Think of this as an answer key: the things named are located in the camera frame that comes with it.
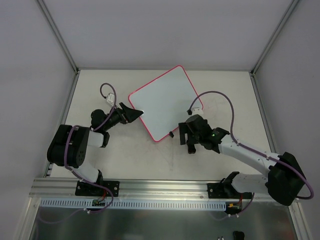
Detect pink framed whiteboard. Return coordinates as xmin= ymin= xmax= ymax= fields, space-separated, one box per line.
xmin=128 ymin=65 xmax=204 ymax=143

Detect right aluminium frame post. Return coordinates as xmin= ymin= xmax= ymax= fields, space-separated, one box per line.
xmin=250 ymin=0 xmax=300 ymax=76

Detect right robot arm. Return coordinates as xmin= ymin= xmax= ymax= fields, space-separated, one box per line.
xmin=178 ymin=114 xmax=306 ymax=206

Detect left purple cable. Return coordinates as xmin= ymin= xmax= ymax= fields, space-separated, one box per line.
xmin=37 ymin=82 xmax=118 ymax=223

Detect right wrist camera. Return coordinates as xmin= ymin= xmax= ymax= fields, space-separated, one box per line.
xmin=187 ymin=107 xmax=204 ymax=116

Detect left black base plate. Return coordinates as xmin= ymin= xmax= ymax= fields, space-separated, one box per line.
xmin=75 ymin=180 xmax=120 ymax=197

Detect slotted cable duct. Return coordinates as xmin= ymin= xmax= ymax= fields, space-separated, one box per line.
xmin=39 ymin=198 xmax=227 ymax=212

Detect black object bottom edge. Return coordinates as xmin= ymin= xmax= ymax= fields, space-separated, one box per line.
xmin=233 ymin=231 xmax=245 ymax=240

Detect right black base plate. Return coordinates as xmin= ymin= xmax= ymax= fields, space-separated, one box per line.
xmin=207 ymin=183 xmax=237 ymax=199

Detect aluminium mounting rail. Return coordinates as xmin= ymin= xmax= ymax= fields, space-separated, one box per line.
xmin=29 ymin=177 xmax=254 ymax=201

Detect black whiteboard eraser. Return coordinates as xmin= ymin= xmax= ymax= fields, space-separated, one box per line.
xmin=187 ymin=144 xmax=197 ymax=154

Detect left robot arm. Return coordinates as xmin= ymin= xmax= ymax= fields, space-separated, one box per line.
xmin=47 ymin=102 xmax=143 ymax=195

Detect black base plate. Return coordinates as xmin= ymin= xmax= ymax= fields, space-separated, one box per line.
xmin=207 ymin=183 xmax=237 ymax=199
xmin=75 ymin=180 xmax=120 ymax=197

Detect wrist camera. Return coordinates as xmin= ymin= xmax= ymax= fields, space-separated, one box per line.
xmin=105 ymin=92 xmax=116 ymax=107
xmin=187 ymin=107 xmax=204 ymax=116

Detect aluminium frame post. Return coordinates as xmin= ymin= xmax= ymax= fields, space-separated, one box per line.
xmin=35 ymin=0 xmax=79 ymax=74
xmin=250 ymin=0 xmax=300 ymax=76

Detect left aluminium frame post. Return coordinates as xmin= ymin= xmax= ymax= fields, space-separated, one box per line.
xmin=35 ymin=0 xmax=79 ymax=74

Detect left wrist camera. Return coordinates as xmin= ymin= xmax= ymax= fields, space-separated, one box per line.
xmin=105 ymin=92 xmax=116 ymax=107

